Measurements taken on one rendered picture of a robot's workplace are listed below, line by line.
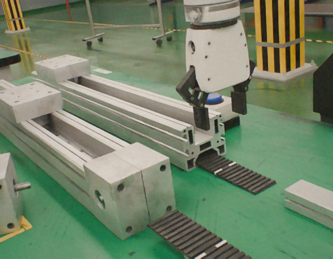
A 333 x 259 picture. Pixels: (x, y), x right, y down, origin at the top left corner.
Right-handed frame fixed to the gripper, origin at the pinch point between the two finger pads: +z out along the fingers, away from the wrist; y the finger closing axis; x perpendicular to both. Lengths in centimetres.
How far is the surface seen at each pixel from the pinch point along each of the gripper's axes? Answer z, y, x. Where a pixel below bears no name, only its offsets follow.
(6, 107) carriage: -0.1, -24.4, 42.6
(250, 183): 10.6, -0.9, -6.7
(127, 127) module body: 7.1, -4.9, 25.3
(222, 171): 10.4, -1.3, -0.6
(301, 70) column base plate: 85, 268, 190
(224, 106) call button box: 5.3, 12.9, 13.4
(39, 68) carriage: 0, -5, 75
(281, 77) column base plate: 85, 243, 193
